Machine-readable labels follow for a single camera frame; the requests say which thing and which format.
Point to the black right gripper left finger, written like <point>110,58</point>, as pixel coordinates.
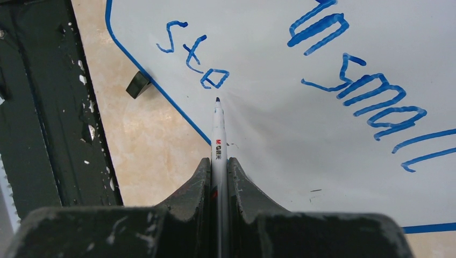
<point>176,227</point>

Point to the black whiteboard foot clip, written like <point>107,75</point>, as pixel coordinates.
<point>138,85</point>

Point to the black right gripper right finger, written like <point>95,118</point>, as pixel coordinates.
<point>263,228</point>

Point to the blue framed whiteboard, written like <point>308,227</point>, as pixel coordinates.
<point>344,106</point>

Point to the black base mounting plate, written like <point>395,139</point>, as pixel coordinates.
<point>53,144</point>

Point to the blue white marker pen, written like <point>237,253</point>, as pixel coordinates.
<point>219,183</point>

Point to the white cable duct rail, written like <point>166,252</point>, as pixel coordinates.
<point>7,193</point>

